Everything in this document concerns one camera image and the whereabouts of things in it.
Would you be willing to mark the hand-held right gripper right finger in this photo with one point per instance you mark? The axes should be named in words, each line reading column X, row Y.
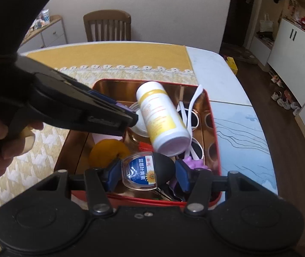
column 183, row 175

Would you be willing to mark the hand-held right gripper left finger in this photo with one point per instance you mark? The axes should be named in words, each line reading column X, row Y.
column 113, row 174

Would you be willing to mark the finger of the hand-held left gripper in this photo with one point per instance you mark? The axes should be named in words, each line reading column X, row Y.
column 101, row 97
column 101, row 123

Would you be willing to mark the pink sticky note pad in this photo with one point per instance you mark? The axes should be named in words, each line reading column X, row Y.
column 98, row 138

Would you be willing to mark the purple spiky toy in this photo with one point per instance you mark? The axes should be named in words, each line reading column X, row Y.
column 195, row 163

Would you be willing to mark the orange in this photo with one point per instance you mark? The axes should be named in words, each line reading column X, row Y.
column 106, row 152

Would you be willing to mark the small purple block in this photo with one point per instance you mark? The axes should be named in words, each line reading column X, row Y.
column 123, row 107

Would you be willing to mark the red candy wrapper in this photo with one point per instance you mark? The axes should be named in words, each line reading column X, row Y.
column 145, row 147

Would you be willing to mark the white yellow plastic bottle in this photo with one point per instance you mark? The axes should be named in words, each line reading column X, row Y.
column 160, row 117

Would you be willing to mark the red metal tin box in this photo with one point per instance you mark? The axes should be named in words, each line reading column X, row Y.
column 179, row 91

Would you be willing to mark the yellow patterned tablecloth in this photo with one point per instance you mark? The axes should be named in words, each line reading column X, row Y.
column 101, row 56

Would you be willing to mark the white side cabinet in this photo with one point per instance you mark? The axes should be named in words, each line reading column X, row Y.
column 53, row 36

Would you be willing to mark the small patterned carton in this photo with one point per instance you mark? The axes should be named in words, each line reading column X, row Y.
column 45, row 15

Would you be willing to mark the wooden chair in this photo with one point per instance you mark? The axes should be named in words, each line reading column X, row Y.
column 106, row 24

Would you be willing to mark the yellow box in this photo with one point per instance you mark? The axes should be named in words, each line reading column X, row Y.
column 232, row 65

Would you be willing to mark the row of shoes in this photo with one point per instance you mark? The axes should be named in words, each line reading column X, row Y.
column 285, row 101

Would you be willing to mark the doormat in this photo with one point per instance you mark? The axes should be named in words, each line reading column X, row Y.
column 240, row 56

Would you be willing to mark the white bench cabinet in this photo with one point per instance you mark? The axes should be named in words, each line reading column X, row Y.
column 259, row 50

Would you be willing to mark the white lower cabinet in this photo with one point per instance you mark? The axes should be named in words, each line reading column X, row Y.
column 294, row 59

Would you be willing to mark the dark door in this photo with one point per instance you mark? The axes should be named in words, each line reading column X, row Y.
column 238, row 10

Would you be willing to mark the white tote bag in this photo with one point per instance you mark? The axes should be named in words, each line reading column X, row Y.
column 266, row 25

